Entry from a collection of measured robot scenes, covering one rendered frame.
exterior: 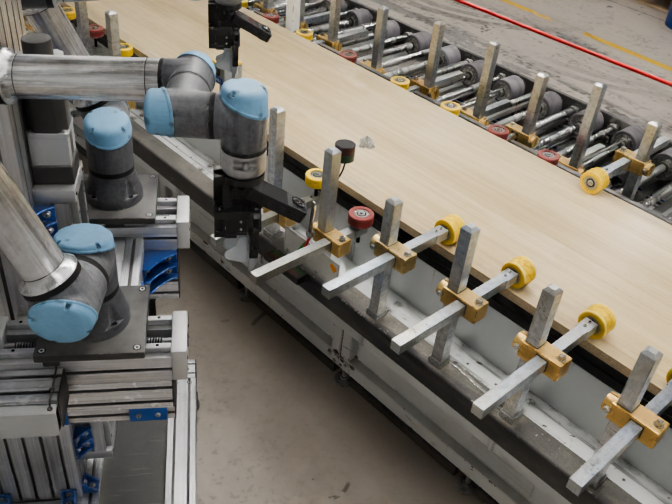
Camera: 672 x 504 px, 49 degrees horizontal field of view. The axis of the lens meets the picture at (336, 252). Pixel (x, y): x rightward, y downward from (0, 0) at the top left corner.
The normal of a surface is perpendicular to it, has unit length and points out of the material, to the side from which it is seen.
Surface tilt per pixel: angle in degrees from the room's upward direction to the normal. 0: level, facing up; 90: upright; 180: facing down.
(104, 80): 70
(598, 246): 0
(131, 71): 44
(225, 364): 0
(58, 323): 97
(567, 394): 90
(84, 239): 7
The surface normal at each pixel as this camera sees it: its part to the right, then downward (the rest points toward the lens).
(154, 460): 0.09, -0.80
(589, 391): -0.74, 0.35
